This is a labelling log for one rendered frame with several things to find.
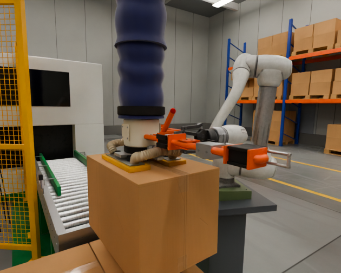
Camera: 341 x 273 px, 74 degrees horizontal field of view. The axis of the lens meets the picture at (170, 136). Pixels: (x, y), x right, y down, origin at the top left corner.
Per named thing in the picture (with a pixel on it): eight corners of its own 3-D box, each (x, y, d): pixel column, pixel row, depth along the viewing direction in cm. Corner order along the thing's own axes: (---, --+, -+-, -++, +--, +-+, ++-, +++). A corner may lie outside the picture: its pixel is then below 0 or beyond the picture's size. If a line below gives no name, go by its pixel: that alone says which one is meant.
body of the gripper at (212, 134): (218, 128, 96) (202, 129, 91) (217, 148, 97) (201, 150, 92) (205, 127, 102) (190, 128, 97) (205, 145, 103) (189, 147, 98)
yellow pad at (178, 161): (135, 154, 127) (135, 145, 127) (150, 152, 133) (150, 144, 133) (169, 167, 100) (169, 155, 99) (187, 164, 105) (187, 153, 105)
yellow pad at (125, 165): (101, 158, 117) (100, 148, 116) (119, 156, 122) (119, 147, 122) (129, 173, 89) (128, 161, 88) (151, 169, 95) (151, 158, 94)
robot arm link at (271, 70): (239, 171, 160) (273, 176, 153) (238, 179, 145) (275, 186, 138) (255, 56, 143) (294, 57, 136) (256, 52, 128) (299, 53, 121)
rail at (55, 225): (31, 170, 320) (30, 156, 317) (35, 169, 323) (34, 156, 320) (58, 266, 131) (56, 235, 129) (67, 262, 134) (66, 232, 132)
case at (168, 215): (89, 225, 128) (86, 155, 124) (149, 207, 152) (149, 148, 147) (139, 294, 80) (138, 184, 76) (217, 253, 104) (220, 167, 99)
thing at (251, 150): (222, 163, 62) (223, 145, 61) (240, 160, 66) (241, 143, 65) (248, 170, 55) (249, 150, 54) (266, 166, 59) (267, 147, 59)
